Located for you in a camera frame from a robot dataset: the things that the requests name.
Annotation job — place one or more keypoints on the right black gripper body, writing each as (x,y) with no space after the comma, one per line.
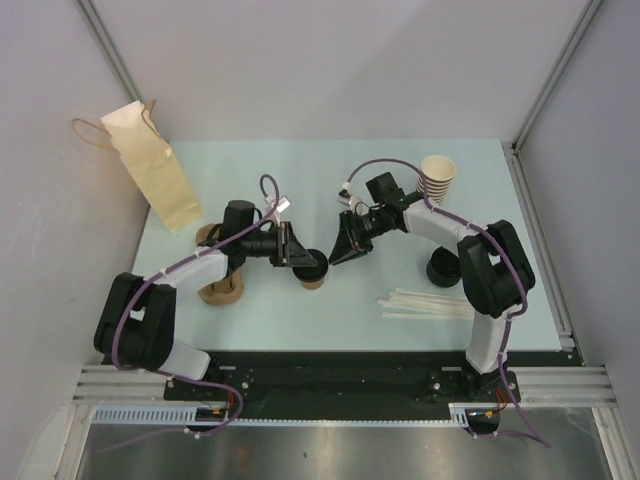
(363,229)

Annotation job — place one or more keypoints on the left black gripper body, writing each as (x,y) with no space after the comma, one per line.
(280,245)

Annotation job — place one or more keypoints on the black cup lid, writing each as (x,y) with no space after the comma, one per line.
(310,274)

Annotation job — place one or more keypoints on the brown pulp cup carrier stack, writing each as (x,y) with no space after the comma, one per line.
(226,291)

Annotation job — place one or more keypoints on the single paper cup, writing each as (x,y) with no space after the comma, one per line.
(312,285)

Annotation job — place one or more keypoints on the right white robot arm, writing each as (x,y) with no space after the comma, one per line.
(495,271)

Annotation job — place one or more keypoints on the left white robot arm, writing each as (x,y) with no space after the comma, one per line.
(137,326)

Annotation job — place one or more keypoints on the white wrapped straws bundle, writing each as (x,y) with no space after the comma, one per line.
(414,305)

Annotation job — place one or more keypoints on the stack of black lids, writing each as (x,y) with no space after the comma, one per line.
(443,268)

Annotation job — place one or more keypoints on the stack of paper cups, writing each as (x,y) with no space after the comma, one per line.
(438,172)

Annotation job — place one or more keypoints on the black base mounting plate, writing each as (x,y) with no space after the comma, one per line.
(432,377)

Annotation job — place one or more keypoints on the brown paper bag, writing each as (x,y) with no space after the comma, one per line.
(149,159)

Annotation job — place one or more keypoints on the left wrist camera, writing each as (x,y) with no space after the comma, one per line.
(276,207)

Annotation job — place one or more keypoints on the white slotted cable duct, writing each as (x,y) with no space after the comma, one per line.
(291,412)

